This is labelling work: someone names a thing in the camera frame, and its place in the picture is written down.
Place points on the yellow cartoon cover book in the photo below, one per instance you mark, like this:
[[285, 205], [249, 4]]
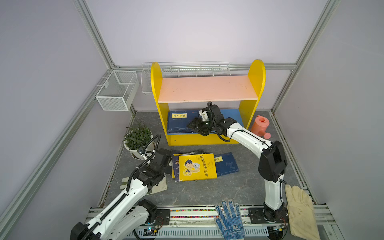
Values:
[[197, 167]]

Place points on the blue dotted knit glove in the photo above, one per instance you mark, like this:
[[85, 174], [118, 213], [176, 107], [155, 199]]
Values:
[[229, 221]]

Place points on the white mesh basket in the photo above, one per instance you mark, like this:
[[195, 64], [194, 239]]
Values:
[[118, 91]]

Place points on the aluminium frame post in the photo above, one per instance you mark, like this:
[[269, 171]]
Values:
[[89, 22]]

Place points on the green potted plant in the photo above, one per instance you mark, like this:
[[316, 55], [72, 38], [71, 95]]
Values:
[[137, 137]]

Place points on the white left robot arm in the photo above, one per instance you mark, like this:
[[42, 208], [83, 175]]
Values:
[[120, 207]]

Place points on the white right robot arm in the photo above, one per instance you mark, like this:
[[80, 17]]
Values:
[[273, 160]]

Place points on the white wire basket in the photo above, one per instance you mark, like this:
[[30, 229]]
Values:
[[183, 70]]

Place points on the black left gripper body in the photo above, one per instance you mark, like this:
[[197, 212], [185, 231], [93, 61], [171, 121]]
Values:
[[162, 172]]

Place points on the cream leather glove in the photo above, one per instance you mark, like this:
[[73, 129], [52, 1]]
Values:
[[302, 219]]

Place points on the white plastic plant pot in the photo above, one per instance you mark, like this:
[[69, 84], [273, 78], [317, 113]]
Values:
[[142, 150]]

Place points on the dark blue book stack bottom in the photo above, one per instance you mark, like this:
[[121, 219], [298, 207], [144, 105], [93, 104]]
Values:
[[225, 164]]

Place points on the purple book under yellow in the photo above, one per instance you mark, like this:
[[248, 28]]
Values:
[[175, 163]]

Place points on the blue lower shelf board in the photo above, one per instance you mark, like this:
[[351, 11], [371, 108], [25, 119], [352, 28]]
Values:
[[232, 113]]

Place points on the beige grey work glove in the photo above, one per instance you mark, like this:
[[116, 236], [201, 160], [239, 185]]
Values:
[[162, 186]]

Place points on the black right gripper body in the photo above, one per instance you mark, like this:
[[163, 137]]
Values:
[[206, 127]]

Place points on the yellow bookshelf frame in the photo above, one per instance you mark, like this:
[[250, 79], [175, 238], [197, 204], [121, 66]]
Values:
[[257, 75]]

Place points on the pink upper shelf board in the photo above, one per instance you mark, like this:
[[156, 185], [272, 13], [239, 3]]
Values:
[[205, 89]]

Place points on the dark blue book yellow label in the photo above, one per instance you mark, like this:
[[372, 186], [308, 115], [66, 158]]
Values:
[[178, 121]]

